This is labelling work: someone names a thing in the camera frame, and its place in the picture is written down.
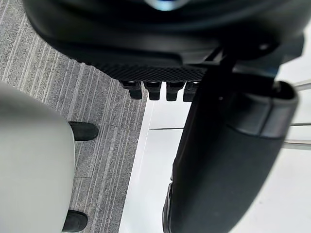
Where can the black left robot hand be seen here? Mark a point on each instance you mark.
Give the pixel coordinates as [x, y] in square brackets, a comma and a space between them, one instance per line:
[218, 170]

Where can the white cabinet front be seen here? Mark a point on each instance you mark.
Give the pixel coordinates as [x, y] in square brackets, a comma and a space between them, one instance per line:
[150, 174]

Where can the dark robot foot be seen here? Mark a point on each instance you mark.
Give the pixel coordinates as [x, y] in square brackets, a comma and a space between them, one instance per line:
[83, 131]
[76, 221]

